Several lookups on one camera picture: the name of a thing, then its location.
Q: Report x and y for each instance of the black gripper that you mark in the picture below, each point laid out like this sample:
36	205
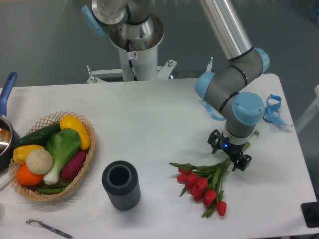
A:
240	160

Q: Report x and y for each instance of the red tulip bouquet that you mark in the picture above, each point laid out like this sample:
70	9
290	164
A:
204	184

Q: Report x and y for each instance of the dark grey ribbed vase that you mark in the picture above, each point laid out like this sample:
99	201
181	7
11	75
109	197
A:
121	182

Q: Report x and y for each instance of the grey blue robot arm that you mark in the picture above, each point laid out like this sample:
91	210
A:
136	33

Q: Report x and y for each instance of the light blue ribbon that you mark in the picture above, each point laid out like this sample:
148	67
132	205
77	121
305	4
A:
271	114

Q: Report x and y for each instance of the black device at edge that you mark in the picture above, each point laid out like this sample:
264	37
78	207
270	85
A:
310	212

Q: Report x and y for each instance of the purple sweet potato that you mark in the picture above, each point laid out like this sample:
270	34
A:
70	171

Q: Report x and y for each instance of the green bok choy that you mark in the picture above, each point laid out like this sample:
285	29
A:
62	146

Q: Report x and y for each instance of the green pea pods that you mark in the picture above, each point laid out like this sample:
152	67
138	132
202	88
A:
52	189

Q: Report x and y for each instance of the green cucumber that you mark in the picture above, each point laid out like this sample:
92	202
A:
40	136

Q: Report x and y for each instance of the orange fruit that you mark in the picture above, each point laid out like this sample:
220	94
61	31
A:
26	178

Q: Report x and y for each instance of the yellow bell pepper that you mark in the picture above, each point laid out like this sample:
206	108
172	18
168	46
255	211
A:
20	153

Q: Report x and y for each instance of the white frame at right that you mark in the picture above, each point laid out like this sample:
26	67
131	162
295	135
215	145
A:
311	111

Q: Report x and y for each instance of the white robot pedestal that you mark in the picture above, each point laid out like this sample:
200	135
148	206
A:
135	66

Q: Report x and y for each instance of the blue handled saucepan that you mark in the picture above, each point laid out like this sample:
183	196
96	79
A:
8	136

